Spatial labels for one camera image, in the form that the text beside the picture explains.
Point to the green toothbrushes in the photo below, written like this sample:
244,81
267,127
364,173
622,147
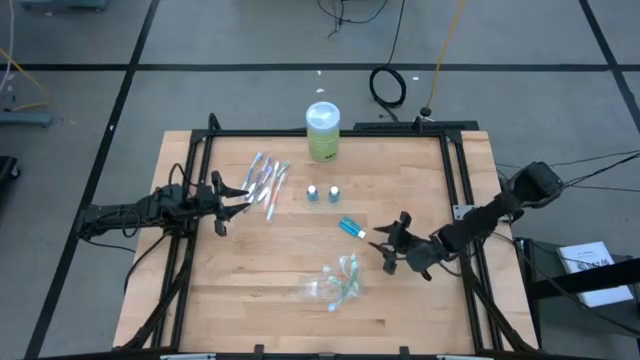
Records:
354,275

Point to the black frame clip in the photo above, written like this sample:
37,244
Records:
404,351
258,350

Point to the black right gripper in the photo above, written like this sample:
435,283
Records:
422,250

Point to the purple white toothbrush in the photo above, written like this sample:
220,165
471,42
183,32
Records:
268,182
261,179

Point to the orange white toothbrush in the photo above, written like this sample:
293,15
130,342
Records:
276,200

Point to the white printed booklet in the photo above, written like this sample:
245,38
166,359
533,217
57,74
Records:
585,252

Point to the black floor equipment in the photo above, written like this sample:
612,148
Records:
6,170

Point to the blue white toothbrush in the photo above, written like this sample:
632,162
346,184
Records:
252,172
334,304

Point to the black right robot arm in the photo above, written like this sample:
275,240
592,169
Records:
480,222

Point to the green orange toothbrush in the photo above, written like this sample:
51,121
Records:
276,186

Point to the white frame bracket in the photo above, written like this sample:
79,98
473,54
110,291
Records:
187,357
457,357

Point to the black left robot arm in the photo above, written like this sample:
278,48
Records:
130,212

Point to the black aluminium table frame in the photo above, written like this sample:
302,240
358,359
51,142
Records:
250,133

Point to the clear acrylic organizer box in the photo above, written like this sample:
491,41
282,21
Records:
312,289

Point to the green disinfecting wipes canister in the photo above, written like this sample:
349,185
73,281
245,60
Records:
323,142

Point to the black power strip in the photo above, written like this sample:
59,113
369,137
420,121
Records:
450,125

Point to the small blue mouthwash bottle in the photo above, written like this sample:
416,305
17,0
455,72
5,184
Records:
312,194
350,227
334,195

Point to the black side stand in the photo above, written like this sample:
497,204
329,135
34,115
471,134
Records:
575,282

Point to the grey metal floor base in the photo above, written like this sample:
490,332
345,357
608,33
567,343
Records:
25,119
65,4

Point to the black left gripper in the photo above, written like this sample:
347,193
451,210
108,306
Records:
207,202

